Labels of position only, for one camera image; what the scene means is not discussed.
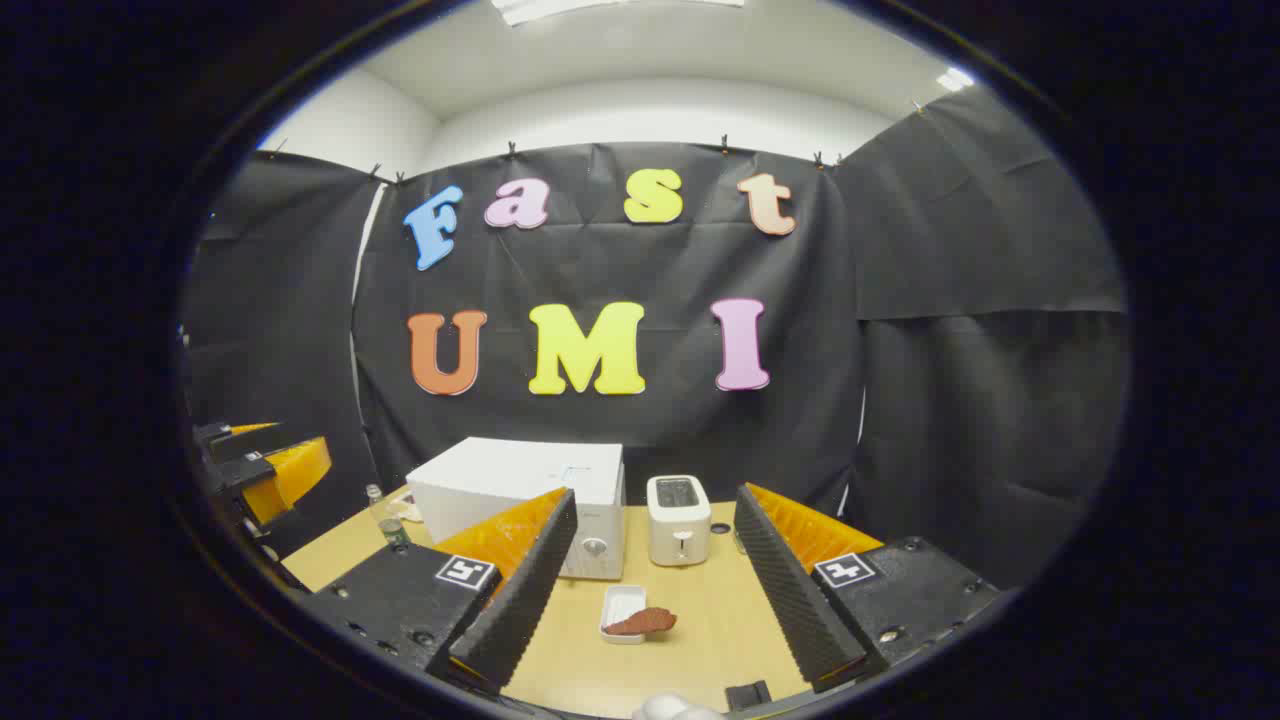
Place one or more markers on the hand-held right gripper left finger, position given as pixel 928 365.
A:
pixel 525 590

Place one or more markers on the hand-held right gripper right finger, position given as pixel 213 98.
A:
pixel 790 590

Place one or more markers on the white microwave oven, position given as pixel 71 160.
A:
pixel 520 470

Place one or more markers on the ceiling light panel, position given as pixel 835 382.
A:
pixel 600 8
pixel 955 79

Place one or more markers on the glass bottle with green label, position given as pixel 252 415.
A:
pixel 388 522

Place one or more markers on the white rectangular tray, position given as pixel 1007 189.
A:
pixel 620 600

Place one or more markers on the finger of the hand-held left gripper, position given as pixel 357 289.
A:
pixel 215 435
pixel 290 470

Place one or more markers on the white toaster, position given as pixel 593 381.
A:
pixel 678 530

